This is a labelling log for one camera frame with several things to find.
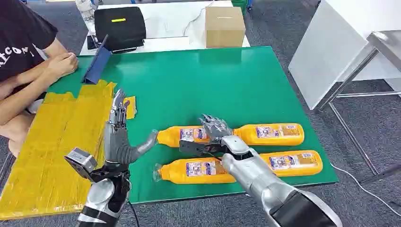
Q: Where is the yellow sheet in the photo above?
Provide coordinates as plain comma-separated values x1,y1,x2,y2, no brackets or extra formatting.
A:
0,79,117,221

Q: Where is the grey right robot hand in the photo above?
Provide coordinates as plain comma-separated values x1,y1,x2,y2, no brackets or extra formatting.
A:
198,114,235,142

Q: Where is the white table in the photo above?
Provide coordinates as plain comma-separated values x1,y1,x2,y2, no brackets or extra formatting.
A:
79,0,251,57

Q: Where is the person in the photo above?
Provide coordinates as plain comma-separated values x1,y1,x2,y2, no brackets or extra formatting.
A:
0,0,79,158

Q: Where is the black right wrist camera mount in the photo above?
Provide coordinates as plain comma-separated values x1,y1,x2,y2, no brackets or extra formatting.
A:
179,140,227,158

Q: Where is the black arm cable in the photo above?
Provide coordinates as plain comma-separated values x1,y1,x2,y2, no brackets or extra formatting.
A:
127,200,140,227

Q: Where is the blue folder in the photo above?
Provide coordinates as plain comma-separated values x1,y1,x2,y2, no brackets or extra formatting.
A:
82,35,112,85

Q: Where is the white cable on table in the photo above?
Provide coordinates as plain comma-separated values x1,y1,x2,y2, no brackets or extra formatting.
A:
182,0,216,37

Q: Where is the orange drink bottle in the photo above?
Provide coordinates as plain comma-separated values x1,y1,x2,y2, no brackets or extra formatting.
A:
153,157,236,185
157,126,211,148
259,150,323,178
233,123,305,147

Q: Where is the black phone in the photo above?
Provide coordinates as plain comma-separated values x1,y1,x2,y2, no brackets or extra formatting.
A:
87,34,102,51

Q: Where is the person's hand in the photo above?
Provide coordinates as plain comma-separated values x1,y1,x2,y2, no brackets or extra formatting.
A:
46,52,79,79

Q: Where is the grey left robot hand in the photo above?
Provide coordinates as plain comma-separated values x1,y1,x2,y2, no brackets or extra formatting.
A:
103,89,159,166

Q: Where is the white floor cable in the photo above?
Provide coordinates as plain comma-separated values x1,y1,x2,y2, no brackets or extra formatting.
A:
330,163,401,210

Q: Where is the black bag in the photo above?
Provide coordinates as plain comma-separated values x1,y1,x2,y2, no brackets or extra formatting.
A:
93,6,147,54

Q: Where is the green table mat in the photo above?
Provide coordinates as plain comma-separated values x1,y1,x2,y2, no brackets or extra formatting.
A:
47,46,340,205

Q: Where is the white plastic bag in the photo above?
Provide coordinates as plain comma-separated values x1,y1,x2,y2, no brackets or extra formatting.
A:
75,0,100,35

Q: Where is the yellow tape piece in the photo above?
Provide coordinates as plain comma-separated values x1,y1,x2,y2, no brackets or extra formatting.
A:
123,96,138,121

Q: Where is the steel bench frame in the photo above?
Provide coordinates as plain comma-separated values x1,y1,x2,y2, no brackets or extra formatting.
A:
315,30,401,185

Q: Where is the cardboard box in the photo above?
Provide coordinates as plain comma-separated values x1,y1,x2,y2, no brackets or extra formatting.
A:
205,6,247,49

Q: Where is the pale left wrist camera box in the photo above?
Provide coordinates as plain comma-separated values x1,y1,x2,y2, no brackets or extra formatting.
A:
64,148,98,183

